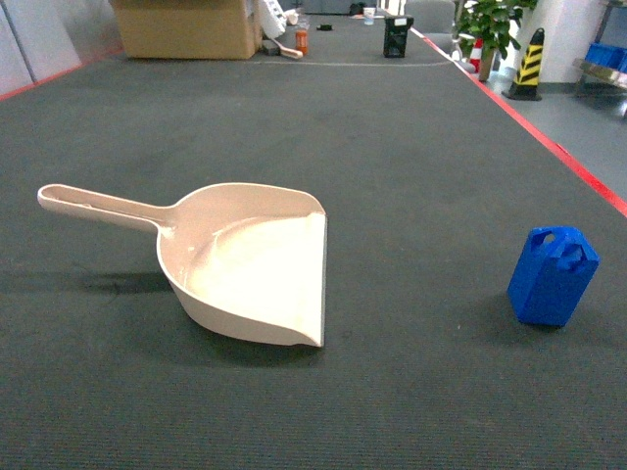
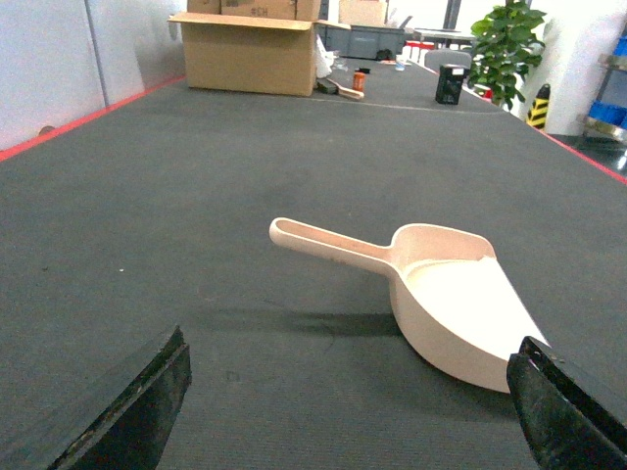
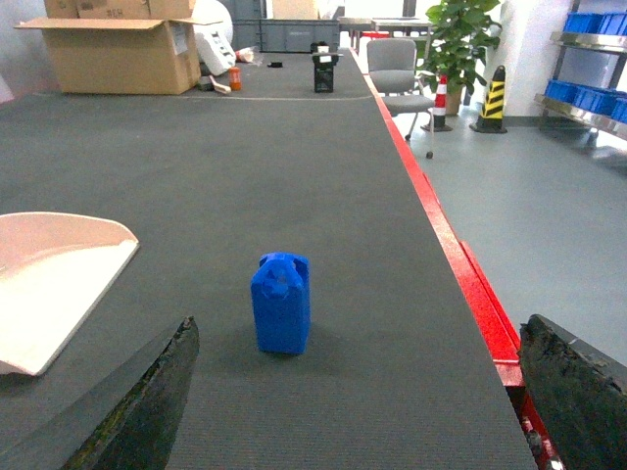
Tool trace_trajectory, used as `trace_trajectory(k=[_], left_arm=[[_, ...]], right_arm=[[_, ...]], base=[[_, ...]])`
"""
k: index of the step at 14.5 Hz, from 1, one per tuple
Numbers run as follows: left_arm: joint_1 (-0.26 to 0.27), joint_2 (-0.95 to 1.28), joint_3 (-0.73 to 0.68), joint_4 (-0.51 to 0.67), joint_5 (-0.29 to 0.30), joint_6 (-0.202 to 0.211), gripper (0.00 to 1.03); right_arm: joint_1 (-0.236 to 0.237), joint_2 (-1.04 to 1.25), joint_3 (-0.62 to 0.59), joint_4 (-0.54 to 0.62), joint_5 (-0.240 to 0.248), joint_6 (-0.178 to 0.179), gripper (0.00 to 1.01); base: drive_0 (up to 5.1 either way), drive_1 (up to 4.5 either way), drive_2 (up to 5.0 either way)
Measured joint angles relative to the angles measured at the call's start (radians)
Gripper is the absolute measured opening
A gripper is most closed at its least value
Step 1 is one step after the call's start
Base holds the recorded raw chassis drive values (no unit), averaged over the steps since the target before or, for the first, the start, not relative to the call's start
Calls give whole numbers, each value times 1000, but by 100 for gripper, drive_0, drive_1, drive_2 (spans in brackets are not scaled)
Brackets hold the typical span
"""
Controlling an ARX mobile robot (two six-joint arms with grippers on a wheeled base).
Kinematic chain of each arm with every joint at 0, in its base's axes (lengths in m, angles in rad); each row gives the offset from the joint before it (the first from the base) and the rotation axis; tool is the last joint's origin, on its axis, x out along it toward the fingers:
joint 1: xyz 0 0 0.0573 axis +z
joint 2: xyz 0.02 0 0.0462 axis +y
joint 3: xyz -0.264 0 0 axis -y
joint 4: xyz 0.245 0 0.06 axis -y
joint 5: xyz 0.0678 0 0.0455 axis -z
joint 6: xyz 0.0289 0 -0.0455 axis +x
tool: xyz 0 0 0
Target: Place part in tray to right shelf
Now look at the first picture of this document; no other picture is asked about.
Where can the beige plastic dustpan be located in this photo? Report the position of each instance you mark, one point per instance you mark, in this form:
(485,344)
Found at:
(245,260)

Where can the blue plastic block part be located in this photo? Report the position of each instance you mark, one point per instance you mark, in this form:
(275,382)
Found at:
(555,267)

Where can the stainless steel shelf rack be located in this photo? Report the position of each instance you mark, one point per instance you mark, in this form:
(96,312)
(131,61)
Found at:
(596,80)

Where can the orange drink bottle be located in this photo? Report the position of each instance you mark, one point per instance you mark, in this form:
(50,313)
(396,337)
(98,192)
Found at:
(302,41)

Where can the black box on table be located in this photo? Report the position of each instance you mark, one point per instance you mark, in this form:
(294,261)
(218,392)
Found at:
(396,36)

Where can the large cardboard box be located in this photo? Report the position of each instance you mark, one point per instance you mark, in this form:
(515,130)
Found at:
(189,30)

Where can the white paper cup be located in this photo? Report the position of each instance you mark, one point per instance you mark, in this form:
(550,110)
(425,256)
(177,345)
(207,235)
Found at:
(369,15)

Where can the red white traffic cone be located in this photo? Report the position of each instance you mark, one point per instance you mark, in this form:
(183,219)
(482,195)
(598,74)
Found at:
(476,56)

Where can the grey office chair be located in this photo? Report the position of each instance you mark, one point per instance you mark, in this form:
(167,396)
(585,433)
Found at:
(435,20)

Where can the yellow black traffic bollard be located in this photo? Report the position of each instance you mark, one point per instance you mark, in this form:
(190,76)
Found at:
(525,86)

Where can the green potted plant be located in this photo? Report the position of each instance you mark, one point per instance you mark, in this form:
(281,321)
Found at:
(490,21)

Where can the blue storage bin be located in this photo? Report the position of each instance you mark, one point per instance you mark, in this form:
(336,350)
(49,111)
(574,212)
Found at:
(607,56)

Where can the wooden handled brush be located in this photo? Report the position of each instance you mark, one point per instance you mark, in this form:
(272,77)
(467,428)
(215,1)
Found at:
(272,47)

